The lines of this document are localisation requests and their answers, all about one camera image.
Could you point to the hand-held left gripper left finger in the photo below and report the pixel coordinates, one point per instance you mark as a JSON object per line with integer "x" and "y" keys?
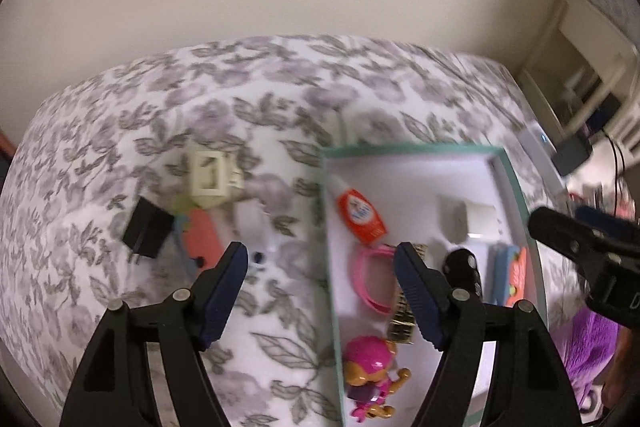
{"x": 222, "y": 292}

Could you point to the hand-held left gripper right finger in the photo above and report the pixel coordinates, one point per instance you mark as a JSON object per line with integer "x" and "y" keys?
{"x": 417, "y": 292}

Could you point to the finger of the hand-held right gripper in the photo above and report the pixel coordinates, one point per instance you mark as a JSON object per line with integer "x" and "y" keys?
{"x": 605, "y": 219}
{"x": 565, "y": 234}

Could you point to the gold and black strip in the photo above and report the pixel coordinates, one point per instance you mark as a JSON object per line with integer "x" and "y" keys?
{"x": 401, "y": 327}

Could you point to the black remote key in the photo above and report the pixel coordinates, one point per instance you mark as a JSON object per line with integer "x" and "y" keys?
{"x": 462, "y": 269}

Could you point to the pink wrist watch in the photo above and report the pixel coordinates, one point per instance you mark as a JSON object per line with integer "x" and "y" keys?
{"x": 365, "y": 279}

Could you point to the blue and orange toy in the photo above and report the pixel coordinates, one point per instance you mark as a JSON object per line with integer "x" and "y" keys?
{"x": 505, "y": 274}

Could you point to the pink toy figure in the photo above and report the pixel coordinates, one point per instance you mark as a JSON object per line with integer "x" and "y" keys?
{"x": 372, "y": 359}

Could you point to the white charger plug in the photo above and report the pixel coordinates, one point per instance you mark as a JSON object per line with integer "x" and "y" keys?
{"x": 470, "y": 217}

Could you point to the orange glue bottle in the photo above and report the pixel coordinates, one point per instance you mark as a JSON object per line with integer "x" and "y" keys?
{"x": 360, "y": 212}

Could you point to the teal cardboard box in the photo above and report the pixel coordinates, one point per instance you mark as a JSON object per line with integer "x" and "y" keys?
{"x": 425, "y": 177}

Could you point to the person's right forearm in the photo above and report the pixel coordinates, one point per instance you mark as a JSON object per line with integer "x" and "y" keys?
{"x": 622, "y": 362}

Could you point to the coral and blue toy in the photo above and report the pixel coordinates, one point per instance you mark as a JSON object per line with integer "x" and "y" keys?
{"x": 200, "y": 234}

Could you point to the purple cloth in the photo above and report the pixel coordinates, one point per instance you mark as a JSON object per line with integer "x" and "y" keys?
{"x": 585, "y": 347}

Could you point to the black box device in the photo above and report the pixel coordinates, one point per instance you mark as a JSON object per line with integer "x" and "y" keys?
{"x": 572, "y": 155}

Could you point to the black charger plug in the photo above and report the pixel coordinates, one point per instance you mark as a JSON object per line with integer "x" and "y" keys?
{"x": 147, "y": 229}

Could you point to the cream shelf unit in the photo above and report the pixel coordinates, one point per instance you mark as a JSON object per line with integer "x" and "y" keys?
{"x": 585, "y": 57}

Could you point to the grey floral blanket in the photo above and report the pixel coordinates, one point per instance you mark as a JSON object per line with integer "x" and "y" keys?
{"x": 125, "y": 132}

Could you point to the dark panel with orange edge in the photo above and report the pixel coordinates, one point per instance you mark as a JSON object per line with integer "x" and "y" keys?
{"x": 4, "y": 147}

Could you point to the small white camera gadget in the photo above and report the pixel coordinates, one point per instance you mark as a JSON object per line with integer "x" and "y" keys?
{"x": 252, "y": 232}

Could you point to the cream plastic socket frame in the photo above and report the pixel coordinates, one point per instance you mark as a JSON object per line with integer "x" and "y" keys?
{"x": 210, "y": 179}

